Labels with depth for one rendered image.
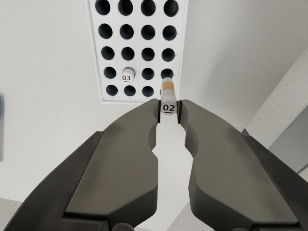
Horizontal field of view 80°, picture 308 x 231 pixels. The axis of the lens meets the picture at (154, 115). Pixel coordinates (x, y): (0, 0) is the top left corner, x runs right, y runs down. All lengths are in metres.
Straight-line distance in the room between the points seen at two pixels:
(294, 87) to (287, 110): 0.15
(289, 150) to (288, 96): 1.12
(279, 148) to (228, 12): 0.14
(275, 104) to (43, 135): 1.19
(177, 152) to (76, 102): 0.16
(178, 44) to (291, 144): 0.13
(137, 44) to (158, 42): 0.02
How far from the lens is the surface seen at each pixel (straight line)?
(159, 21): 0.18
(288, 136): 0.19
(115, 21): 0.18
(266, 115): 1.31
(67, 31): 0.24
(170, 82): 0.15
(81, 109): 0.27
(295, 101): 1.34
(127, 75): 0.18
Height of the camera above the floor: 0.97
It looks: 58 degrees down
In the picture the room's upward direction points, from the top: 176 degrees counter-clockwise
